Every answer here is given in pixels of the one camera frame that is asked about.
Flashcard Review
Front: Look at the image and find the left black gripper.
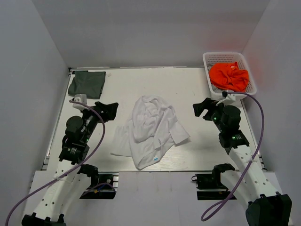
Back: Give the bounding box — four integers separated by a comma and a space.
81, 101, 119, 143

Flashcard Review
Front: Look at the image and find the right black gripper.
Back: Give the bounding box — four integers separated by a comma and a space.
193, 98, 230, 132

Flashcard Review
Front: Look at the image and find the white t-shirt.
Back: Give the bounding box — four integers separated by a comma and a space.
111, 96, 190, 170

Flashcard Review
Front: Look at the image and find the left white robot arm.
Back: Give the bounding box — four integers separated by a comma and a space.
22, 97, 118, 226

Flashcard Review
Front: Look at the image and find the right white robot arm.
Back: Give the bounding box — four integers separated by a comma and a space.
193, 98, 292, 226

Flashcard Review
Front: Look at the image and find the grey t-shirt in basket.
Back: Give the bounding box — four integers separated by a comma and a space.
211, 84, 226, 95

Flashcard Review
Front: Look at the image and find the folded dark green t-shirt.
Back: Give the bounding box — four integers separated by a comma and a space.
68, 71, 106, 99

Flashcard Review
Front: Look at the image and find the orange t-shirt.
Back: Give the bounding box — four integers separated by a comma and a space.
208, 62, 250, 92

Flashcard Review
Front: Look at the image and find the white plastic basket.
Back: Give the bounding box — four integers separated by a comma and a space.
203, 52, 257, 100

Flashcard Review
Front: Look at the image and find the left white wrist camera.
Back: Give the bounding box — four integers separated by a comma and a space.
72, 94, 87, 111

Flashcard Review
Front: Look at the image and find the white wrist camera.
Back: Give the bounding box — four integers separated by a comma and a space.
72, 94, 87, 111
216, 91, 236, 106

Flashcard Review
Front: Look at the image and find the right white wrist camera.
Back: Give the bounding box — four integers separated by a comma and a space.
216, 91, 236, 106

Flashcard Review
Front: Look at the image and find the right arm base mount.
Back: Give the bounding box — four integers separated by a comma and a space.
191, 173, 230, 201

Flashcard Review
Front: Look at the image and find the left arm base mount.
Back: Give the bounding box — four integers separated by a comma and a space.
80, 172, 119, 200

